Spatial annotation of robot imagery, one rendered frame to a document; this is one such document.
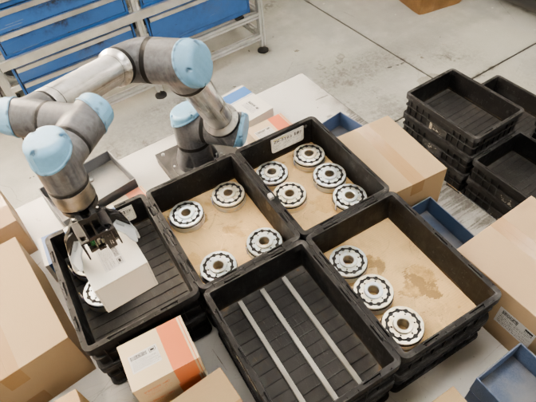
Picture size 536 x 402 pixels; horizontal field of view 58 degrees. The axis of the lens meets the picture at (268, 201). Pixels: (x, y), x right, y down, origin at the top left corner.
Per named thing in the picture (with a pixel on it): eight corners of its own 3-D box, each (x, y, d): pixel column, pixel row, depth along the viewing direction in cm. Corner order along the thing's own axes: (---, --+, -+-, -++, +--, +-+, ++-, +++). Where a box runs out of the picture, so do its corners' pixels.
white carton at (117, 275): (77, 251, 116) (62, 228, 109) (124, 226, 120) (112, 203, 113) (108, 313, 105) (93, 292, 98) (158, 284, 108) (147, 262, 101)
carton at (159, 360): (141, 403, 111) (132, 392, 105) (126, 360, 118) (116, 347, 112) (205, 369, 115) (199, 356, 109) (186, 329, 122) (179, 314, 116)
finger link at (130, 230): (147, 251, 107) (113, 243, 99) (135, 234, 110) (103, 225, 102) (155, 241, 106) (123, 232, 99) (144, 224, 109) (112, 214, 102)
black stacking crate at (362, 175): (238, 177, 161) (234, 152, 152) (313, 141, 169) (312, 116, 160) (304, 261, 137) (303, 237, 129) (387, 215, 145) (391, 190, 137)
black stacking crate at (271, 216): (154, 217, 152) (144, 193, 144) (237, 177, 160) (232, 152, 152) (209, 313, 129) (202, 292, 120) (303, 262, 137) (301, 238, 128)
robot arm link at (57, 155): (76, 123, 81) (49, 158, 76) (99, 168, 90) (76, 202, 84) (37, 117, 83) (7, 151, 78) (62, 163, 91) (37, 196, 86)
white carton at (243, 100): (221, 115, 199) (218, 97, 193) (244, 102, 204) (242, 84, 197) (250, 139, 188) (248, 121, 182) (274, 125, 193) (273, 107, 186)
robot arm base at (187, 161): (170, 159, 178) (163, 137, 171) (206, 141, 183) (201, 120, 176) (190, 180, 169) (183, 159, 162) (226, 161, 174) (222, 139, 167)
